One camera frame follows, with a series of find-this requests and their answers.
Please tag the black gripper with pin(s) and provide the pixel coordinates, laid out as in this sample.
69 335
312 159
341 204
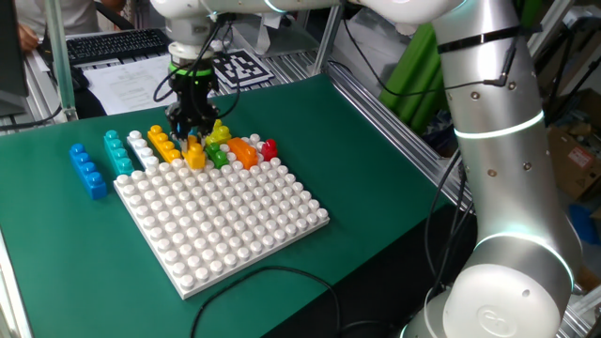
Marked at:
192 96

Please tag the lime yellow sloped block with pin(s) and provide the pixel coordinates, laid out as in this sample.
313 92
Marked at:
220 135

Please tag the orange-yellow two-stud block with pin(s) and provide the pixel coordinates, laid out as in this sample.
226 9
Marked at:
195 156

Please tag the green two-stud block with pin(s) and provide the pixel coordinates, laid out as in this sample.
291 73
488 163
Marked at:
217 156

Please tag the orange curved block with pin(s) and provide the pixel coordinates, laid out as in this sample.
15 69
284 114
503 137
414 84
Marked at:
243 153

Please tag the small red block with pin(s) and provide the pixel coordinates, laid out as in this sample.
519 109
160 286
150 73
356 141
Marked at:
269 150

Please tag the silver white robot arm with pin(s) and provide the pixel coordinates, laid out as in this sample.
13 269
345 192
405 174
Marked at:
507 164

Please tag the person's hand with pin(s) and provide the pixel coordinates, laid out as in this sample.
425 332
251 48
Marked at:
27 37

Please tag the orange-yellow four-stud block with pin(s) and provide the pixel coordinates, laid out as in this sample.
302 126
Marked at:
164 144

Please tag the white four-stud block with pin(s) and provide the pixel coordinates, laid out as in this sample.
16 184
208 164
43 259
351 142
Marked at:
143 151

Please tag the white printed paper sheet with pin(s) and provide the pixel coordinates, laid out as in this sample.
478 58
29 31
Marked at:
127 87

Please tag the black white fiducial marker board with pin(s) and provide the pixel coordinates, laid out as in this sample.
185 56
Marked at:
244 68

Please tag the teal four-stud block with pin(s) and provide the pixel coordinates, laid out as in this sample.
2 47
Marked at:
119 157

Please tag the black desk pad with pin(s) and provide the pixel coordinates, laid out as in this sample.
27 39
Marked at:
89 105

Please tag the white studded baseplate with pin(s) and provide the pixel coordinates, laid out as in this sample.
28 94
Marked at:
220 225

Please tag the black keyboard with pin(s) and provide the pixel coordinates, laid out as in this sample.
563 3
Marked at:
112 44

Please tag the blue four-stud block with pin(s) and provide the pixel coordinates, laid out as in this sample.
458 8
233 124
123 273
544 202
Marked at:
88 173

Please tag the black computer mouse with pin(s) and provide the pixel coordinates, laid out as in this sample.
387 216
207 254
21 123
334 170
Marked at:
80 80

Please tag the person in white shirt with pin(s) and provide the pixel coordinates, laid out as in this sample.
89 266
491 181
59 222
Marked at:
66 14

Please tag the green table mat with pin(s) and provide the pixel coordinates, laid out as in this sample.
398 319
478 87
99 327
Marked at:
70 253

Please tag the dark monitor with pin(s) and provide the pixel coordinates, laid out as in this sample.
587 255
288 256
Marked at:
11 47

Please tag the black tripod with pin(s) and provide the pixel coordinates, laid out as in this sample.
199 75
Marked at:
563 80

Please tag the brown cardboard box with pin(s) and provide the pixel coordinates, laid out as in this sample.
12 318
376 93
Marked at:
570 162

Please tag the aluminium frame post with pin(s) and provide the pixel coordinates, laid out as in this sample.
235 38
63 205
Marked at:
61 61
328 42

